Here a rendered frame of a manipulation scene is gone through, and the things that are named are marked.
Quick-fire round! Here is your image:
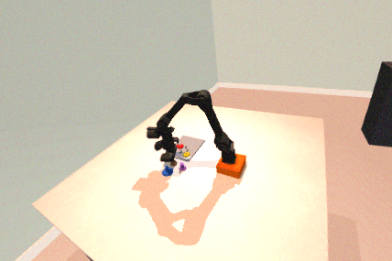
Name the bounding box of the brown gear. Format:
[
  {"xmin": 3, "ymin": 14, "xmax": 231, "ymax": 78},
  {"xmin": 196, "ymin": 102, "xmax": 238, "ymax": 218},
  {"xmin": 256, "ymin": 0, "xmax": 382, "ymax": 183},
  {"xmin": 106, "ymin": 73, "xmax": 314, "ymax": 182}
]
[{"xmin": 170, "ymin": 159, "xmax": 178, "ymax": 167}]

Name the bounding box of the purple gear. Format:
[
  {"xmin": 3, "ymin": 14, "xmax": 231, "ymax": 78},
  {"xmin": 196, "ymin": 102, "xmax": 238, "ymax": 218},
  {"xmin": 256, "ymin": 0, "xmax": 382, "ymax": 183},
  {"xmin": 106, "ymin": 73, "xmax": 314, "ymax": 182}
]
[{"xmin": 179, "ymin": 162, "xmax": 186, "ymax": 172}]

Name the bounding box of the blue gear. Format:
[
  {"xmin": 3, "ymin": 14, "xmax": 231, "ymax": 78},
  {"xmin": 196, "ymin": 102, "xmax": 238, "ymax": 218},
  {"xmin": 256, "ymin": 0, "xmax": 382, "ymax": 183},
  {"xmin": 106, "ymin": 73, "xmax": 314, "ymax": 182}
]
[{"xmin": 161, "ymin": 166, "xmax": 173, "ymax": 176}]

